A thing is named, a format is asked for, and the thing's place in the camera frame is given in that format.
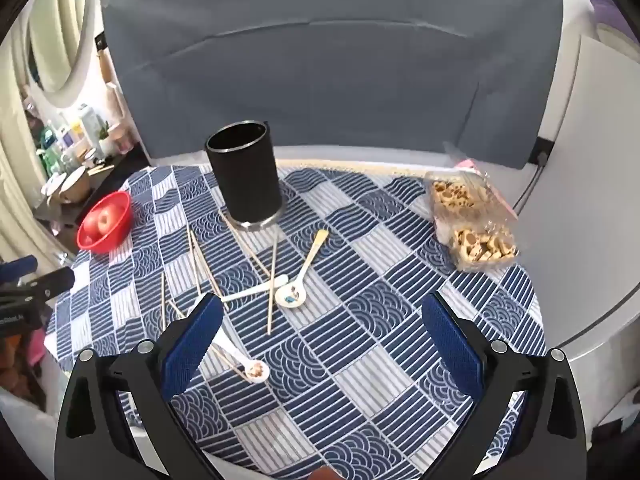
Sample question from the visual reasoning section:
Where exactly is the grey backdrop board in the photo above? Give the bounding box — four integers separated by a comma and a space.
100, 0, 563, 171

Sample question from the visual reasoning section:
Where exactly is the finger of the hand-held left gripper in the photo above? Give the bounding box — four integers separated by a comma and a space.
0, 254, 40, 281
19, 266, 76, 302

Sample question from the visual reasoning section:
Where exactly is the brown paper bowl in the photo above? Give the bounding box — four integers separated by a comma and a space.
55, 167, 96, 206

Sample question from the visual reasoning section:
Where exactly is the green bottle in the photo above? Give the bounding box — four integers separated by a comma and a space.
39, 130, 61, 176

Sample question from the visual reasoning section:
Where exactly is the blue white patterned tablecloth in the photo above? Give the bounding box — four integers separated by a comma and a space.
44, 160, 548, 480

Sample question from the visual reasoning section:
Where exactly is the metal spoon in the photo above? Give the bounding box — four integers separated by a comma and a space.
275, 229, 330, 309

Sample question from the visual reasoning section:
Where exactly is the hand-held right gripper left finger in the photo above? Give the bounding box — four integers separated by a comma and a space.
54, 292, 226, 480

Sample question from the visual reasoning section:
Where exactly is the pink cup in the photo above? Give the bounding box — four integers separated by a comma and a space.
112, 125, 135, 156

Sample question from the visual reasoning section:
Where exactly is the white spoon brown patterned bowl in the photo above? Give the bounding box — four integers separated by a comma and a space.
212, 340, 271, 383

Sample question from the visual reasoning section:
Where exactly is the plain white ceramic spoon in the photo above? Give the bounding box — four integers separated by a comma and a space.
220, 274, 290, 304

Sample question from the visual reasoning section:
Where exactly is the black cylindrical utensil holder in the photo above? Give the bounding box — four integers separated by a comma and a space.
205, 120, 285, 231

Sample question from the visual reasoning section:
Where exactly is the white carton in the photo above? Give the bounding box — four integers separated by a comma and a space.
77, 104, 103, 148

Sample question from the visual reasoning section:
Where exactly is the clear plastic cookie container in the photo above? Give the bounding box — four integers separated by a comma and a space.
424, 167, 521, 273

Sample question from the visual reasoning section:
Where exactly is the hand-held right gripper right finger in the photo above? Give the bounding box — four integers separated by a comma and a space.
421, 291, 588, 480

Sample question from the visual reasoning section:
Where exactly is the red apple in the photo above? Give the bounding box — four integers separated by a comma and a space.
84, 207, 123, 247

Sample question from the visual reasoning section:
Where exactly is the oval white framed mirror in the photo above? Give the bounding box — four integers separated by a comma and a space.
25, 0, 96, 108

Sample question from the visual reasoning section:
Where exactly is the red plastic bowl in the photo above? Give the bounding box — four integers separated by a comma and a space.
76, 191, 133, 254

